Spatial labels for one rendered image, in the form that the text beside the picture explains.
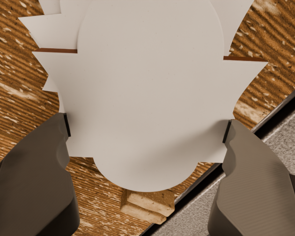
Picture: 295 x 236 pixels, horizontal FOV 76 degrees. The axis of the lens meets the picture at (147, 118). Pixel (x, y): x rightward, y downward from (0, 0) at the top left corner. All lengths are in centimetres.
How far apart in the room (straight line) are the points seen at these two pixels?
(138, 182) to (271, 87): 14
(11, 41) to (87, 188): 18
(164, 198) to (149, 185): 9
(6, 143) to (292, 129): 32
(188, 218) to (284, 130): 20
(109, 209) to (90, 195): 4
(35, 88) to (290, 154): 29
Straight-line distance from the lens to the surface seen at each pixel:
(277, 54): 19
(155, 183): 16
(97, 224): 34
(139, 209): 25
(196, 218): 36
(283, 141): 28
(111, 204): 29
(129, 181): 16
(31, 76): 20
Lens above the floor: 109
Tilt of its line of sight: 59 degrees down
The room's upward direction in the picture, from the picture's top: 178 degrees counter-clockwise
